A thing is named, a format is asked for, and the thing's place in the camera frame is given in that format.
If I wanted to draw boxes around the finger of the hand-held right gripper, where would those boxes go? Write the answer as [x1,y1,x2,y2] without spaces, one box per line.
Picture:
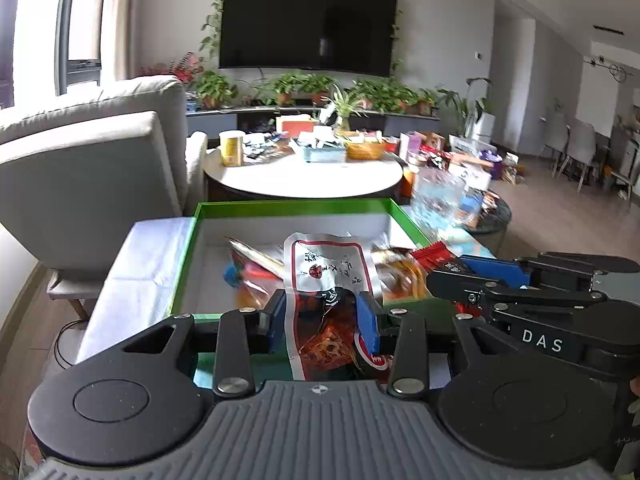
[459,252,640,287]
[427,270,609,311]

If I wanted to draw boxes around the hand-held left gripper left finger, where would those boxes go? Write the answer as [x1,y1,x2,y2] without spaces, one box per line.
[120,290,287,397]

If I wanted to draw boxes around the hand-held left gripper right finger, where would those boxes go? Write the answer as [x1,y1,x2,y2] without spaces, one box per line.
[356,292,507,397]

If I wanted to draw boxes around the small red snack packet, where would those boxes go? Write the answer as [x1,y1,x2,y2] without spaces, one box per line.
[411,240,454,274]

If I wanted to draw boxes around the orange sausage packet blue ends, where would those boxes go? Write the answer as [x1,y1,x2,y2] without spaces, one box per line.
[222,250,287,307]

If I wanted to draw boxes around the yellow bread packet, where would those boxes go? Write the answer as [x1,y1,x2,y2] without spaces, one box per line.
[372,247,432,304]

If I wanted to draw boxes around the white red-print snack packet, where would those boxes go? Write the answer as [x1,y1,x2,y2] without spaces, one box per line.
[283,231,397,382]

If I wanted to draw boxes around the green cardboard box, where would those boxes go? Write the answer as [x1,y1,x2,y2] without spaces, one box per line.
[167,197,437,322]

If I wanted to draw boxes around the dark round side table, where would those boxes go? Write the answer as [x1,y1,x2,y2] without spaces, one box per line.
[466,191,514,257]

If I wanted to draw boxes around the purple bag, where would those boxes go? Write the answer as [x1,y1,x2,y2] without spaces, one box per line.
[471,141,504,163]

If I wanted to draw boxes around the pile of assorted small boxes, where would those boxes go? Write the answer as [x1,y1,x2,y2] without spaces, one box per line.
[397,130,502,196]

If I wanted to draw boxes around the grey dining chair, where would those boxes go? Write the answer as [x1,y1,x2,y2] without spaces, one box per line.
[606,129,640,202]
[539,116,572,177]
[561,119,599,194]

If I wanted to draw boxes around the white cylinder planter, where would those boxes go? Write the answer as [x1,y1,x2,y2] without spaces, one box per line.
[470,111,497,144]

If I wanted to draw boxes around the round white table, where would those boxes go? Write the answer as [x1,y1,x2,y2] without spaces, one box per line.
[202,144,404,202]

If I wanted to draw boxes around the woven basket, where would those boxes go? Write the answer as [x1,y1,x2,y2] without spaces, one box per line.
[344,140,389,161]

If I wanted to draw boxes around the tall leafy floor plant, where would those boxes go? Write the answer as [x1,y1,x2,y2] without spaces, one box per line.
[439,76,494,137]

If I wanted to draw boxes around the blue plastic tray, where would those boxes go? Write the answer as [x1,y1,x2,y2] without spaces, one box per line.
[291,136,348,164]

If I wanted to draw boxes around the yellow can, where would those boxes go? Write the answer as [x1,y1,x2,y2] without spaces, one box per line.
[219,129,245,168]

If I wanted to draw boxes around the orange red box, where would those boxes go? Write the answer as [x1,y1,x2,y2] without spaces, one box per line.
[276,115,314,139]

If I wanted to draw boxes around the spider plant in glass vase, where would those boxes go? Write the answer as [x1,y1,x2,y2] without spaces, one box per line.
[324,84,367,134]

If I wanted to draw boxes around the grey television cabinet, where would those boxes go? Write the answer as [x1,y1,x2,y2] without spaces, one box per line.
[185,106,442,137]

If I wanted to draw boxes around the grey armchair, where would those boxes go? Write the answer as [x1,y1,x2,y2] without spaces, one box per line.
[0,74,209,312]

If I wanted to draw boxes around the row of green potted plants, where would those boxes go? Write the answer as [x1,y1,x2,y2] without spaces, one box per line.
[191,70,442,117]

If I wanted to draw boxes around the red flower arrangement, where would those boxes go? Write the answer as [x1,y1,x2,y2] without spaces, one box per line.
[139,51,203,85]

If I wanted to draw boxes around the green vine garland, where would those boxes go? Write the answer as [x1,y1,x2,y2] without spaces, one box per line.
[200,0,407,81]

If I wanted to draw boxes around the beige curtain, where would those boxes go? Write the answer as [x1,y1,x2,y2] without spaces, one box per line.
[99,0,147,82]

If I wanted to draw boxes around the dark framed window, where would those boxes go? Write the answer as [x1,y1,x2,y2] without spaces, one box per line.
[0,0,109,109]

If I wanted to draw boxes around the black floor cable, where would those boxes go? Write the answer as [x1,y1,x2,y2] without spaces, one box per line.
[53,318,89,371]

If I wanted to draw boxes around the wall television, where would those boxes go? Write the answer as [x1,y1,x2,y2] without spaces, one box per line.
[218,0,400,79]

